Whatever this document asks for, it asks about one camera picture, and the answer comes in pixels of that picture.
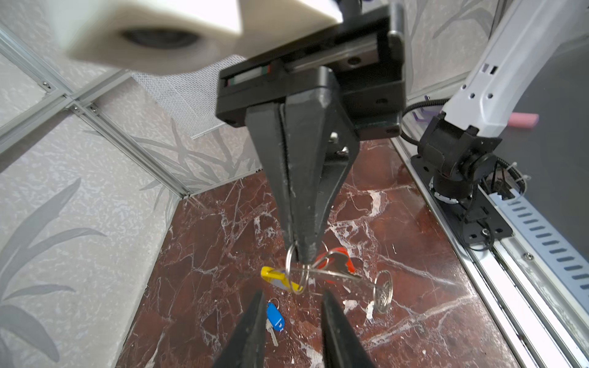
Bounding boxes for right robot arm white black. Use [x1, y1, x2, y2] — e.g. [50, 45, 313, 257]
[216, 1, 588, 265]

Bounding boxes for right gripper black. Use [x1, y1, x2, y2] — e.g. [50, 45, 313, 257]
[215, 2, 406, 265]

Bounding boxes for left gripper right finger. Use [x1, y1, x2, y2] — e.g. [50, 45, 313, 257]
[321, 290, 375, 368]

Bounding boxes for pink eraser block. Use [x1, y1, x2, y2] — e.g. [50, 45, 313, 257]
[508, 112, 539, 129]

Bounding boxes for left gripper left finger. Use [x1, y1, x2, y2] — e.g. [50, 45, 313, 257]
[213, 290, 267, 367]

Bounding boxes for purple plastic hand toy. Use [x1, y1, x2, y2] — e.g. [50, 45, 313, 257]
[410, 104, 443, 124]

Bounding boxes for key with blue tag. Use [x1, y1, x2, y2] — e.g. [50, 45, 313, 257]
[265, 297, 285, 347]

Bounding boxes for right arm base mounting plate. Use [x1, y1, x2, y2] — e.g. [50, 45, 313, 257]
[410, 155, 513, 251]

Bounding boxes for aluminium front rail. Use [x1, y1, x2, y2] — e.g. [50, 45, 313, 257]
[392, 138, 588, 367]

